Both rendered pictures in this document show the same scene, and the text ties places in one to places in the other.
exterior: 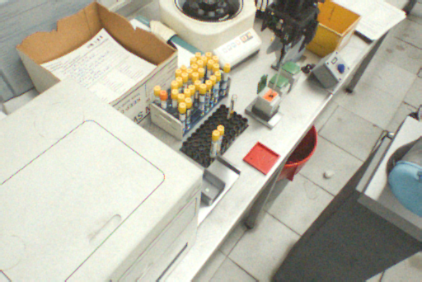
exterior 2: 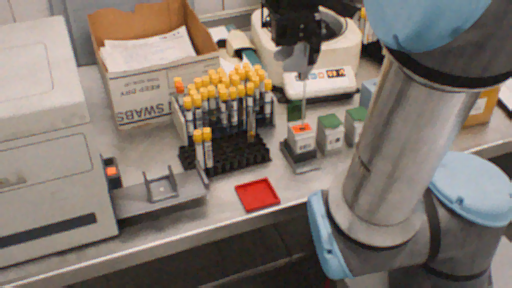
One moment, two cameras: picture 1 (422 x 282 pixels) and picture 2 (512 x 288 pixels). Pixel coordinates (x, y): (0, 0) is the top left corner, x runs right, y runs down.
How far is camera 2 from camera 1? 60 cm
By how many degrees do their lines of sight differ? 29
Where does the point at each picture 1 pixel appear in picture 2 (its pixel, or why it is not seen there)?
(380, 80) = not seen: outside the picture
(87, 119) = (42, 42)
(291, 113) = (335, 167)
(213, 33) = not seen: hidden behind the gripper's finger
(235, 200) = (191, 220)
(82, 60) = (145, 47)
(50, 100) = (32, 25)
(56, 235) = not seen: outside the picture
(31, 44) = (103, 17)
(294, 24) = (275, 19)
